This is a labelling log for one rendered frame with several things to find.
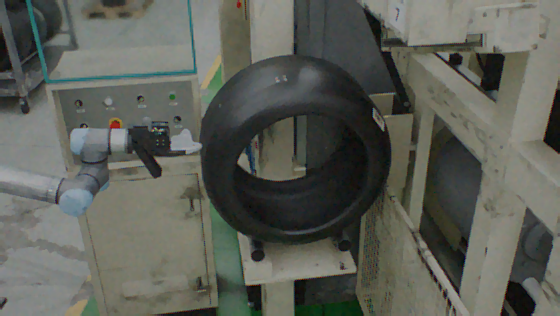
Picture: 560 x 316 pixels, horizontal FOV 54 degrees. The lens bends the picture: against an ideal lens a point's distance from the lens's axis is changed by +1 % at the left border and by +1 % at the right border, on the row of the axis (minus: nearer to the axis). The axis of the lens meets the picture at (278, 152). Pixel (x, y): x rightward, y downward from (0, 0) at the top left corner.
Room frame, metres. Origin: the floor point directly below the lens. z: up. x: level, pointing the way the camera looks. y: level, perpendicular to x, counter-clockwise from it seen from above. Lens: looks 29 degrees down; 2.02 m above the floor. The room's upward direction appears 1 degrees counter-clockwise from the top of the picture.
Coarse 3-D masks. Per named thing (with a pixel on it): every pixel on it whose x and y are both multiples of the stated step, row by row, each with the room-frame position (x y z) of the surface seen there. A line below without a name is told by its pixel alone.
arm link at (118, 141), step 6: (114, 132) 1.38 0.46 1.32; (120, 132) 1.38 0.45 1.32; (126, 132) 1.39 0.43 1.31; (114, 138) 1.37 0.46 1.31; (120, 138) 1.37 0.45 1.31; (126, 138) 1.38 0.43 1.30; (114, 144) 1.36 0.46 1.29; (120, 144) 1.36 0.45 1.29; (126, 144) 1.37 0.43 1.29; (114, 150) 1.36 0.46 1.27; (120, 150) 1.36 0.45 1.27; (126, 150) 1.37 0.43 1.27
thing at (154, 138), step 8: (128, 128) 1.38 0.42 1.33; (136, 128) 1.39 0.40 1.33; (144, 128) 1.40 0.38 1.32; (152, 128) 1.41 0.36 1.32; (160, 128) 1.42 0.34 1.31; (168, 128) 1.42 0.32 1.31; (128, 136) 1.38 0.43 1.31; (136, 136) 1.38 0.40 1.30; (144, 136) 1.39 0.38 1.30; (152, 136) 1.37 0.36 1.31; (160, 136) 1.39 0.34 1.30; (168, 136) 1.39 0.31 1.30; (128, 144) 1.37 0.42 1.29; (136, 144) 1.39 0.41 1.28; (144, 144) 1.39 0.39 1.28; (152, 144) 1.37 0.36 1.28; (160, 144) 1.39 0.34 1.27; (168, 144) 1.42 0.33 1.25; (128, 152) 1.37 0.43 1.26; (152, 152) 1.38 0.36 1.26
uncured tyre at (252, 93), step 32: (256, 64) 1.55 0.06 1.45; (288, 64) 1.50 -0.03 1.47; (320, 64) 1.53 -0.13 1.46; (224, 96) 1.47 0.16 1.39; (256, 96) 1.37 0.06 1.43; (288, 96) 1.36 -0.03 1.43; (320, 96) 1.37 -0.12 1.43; (352, 96) 1.40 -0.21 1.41; (224, 128) 1.35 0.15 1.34; (256, 128) 1.33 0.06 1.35; (352, 128) 1.37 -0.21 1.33; (384, 128) 1.42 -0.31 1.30; (224, 160) 1.32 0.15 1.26; (352, 160) 1.64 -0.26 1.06; (384, 160) 1.39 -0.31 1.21; (224, 192) 1.32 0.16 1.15; (256, 192) 1.60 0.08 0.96; (288, 192) 1.62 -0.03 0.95; (320, 192) 1.62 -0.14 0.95; (352, 192) 1.53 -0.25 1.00; (256, 224) 1.33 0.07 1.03; (288, 224) 1.48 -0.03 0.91; (320, 224) 1.38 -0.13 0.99
